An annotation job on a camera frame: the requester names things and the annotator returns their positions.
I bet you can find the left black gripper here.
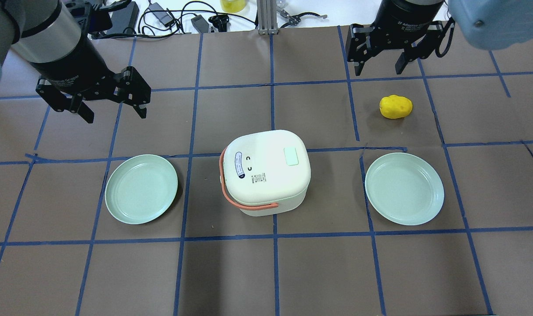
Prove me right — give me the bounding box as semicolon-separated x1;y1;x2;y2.
32;36;151;124

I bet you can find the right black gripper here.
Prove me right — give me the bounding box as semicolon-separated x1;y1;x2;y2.
346;0;455;76

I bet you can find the white rice cooker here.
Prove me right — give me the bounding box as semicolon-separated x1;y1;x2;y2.
219;129;311;217

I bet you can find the green plate near left arm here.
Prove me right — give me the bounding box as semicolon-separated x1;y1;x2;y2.
104;154;179;225

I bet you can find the green plate near right arm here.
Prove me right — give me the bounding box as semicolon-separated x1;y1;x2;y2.
365;152;445;226

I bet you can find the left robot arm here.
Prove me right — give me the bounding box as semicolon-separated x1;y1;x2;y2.
0;0;151;123

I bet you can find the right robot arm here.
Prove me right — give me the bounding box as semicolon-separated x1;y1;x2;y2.
345;0;533;76

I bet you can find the yellow toy potato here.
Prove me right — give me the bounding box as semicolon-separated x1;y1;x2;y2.
379;94;414;119

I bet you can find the black laptop charger brick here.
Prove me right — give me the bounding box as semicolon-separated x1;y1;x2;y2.
148;2;174;27

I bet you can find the black power adapter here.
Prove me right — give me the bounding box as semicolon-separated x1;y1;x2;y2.
191;15;210;34

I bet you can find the aluminium frame post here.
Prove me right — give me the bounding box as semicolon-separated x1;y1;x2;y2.
256;0;279;35

